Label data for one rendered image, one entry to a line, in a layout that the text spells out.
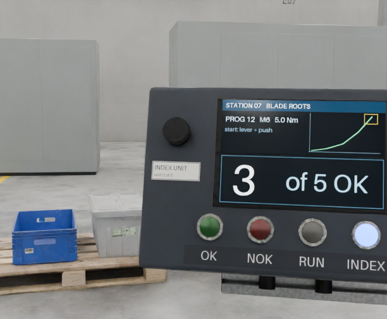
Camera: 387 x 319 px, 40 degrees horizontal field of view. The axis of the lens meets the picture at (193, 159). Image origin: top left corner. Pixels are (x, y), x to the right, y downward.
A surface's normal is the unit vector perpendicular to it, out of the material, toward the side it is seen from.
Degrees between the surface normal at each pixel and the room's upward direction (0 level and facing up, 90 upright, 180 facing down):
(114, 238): 96
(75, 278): 90
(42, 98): 90
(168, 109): 75
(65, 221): 90
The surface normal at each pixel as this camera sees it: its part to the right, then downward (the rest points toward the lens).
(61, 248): 0.25, 0.13
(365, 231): -0.20, -0.21
